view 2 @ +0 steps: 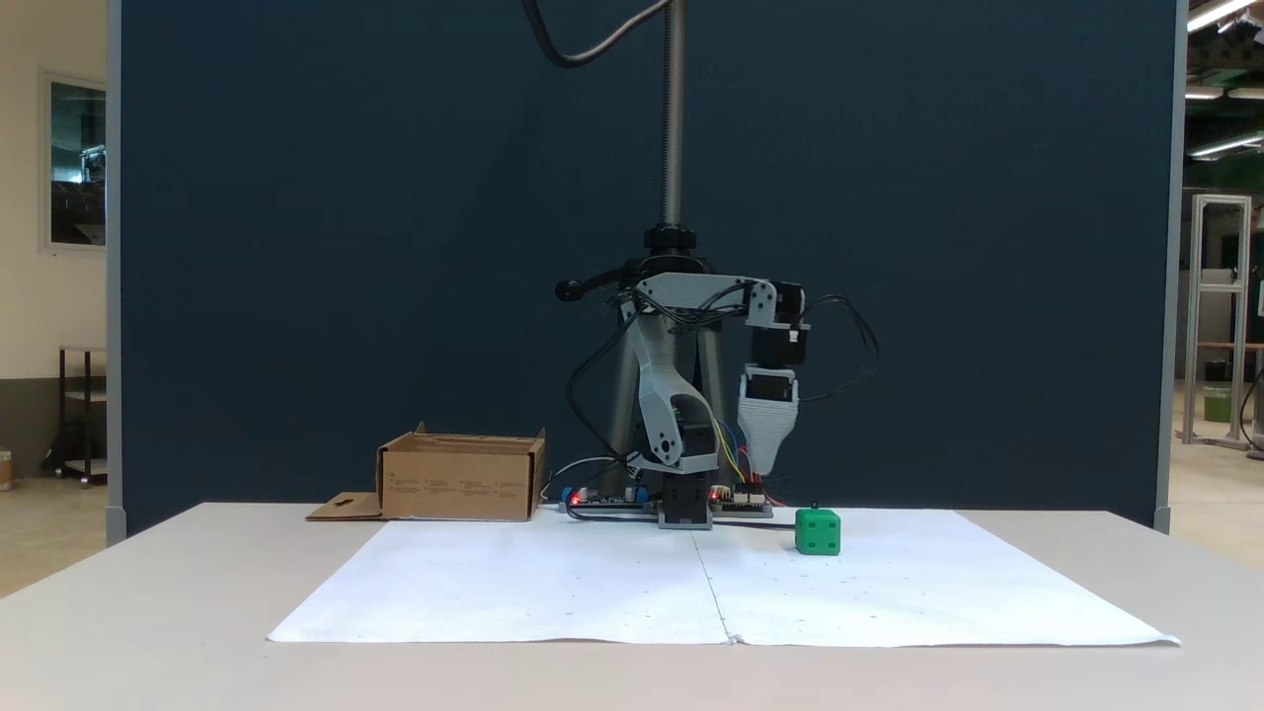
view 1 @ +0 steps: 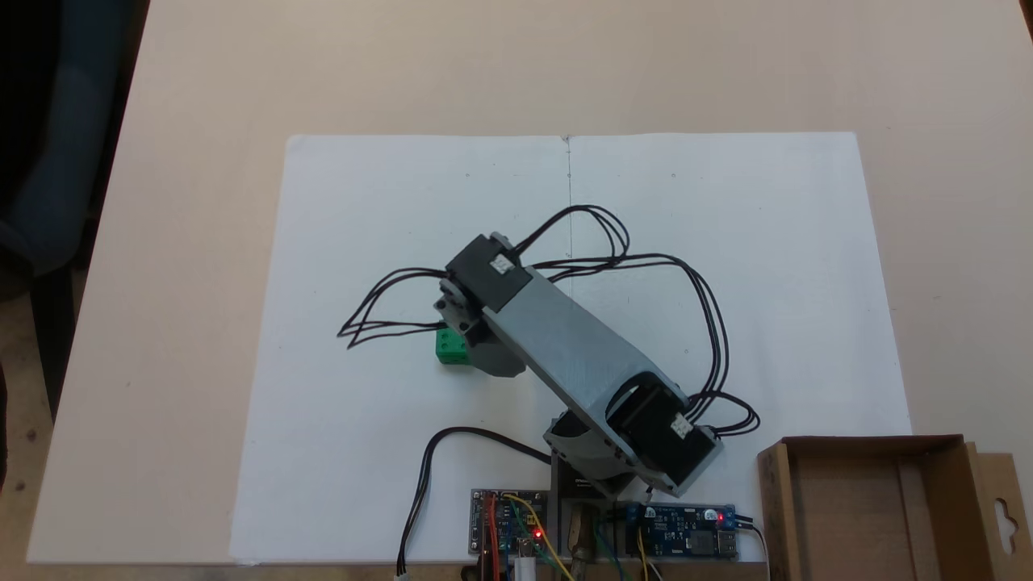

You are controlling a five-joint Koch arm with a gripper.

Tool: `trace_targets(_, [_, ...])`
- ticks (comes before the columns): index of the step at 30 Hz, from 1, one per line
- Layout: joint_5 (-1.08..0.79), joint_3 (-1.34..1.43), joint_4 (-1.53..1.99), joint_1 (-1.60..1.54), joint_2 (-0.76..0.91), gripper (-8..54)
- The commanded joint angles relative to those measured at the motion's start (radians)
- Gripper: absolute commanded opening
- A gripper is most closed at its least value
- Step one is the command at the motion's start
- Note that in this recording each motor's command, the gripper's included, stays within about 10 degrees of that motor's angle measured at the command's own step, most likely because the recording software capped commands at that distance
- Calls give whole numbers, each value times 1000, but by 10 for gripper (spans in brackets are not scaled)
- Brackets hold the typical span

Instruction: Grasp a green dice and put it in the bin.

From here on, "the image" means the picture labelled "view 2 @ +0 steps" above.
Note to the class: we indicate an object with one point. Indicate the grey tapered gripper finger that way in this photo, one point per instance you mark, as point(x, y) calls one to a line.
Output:
point(770, 434)

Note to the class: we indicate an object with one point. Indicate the dark blue partition panel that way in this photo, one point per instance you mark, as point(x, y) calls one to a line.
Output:
point(296, 247)

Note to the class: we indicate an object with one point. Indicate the circuit board with blue parts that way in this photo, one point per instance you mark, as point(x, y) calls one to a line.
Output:
point(602, 504)

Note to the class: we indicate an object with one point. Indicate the dark shelf cart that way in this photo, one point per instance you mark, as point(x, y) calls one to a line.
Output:
point(84, 395)

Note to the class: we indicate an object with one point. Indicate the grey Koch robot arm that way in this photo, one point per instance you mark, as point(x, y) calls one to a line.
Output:
point(657, 385)

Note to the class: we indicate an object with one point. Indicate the ceiling light strip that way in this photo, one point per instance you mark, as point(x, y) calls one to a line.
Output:
point(1203, 92)
point(1220, 12)
point(1224, 146)

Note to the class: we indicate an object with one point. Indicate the green dice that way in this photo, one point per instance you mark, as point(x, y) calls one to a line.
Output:
point(818, 533)

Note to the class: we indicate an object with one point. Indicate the black tripod with metal pole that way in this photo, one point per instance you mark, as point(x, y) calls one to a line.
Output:
point(672, 118)

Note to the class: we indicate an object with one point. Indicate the green bin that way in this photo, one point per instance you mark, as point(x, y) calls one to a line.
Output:
point(1217, 405)

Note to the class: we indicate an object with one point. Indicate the white paper sheet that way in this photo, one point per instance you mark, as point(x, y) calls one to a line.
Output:
point(513, 583)
point(918, 583)

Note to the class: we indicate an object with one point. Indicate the wall window with frame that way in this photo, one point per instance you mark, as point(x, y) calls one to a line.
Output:
point(77, 163)

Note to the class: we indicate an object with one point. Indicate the brown cardboard box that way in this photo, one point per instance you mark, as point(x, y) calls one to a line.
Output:
point(454, 484)

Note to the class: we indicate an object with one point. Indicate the aluminium profile frame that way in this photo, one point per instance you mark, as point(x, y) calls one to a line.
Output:
point(1220, 286)

